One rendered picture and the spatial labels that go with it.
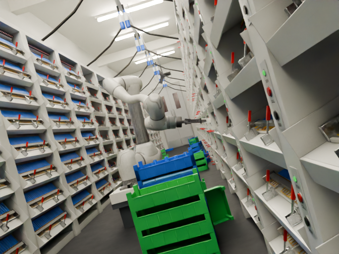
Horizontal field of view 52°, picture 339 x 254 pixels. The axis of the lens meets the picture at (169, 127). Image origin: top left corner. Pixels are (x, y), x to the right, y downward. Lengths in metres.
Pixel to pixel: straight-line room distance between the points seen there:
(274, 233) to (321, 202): 0.75
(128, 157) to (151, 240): 1.23
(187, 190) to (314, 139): 0.87
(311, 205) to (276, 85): 0.20
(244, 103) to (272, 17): 0.71
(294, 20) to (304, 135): 0.21
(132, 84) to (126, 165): 0.63
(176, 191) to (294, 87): 0.89
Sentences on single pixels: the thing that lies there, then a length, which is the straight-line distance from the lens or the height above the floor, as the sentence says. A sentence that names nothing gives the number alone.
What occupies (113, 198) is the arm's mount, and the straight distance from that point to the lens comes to 2.55.
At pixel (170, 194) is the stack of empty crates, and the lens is 1.40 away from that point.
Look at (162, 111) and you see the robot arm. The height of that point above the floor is 0.73.
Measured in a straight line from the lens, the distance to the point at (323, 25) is 0.41.
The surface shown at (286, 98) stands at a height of 0.59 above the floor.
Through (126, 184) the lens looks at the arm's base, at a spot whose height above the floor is 0.30.
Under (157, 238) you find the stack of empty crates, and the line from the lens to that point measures 1.44.
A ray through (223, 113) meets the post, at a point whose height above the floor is 0.60.
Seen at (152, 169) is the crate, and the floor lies 0.44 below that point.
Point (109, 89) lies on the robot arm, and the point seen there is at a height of 1.02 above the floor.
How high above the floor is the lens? 0.59
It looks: 1 degrees up
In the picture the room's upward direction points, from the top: 16 degrees counter-clockwise
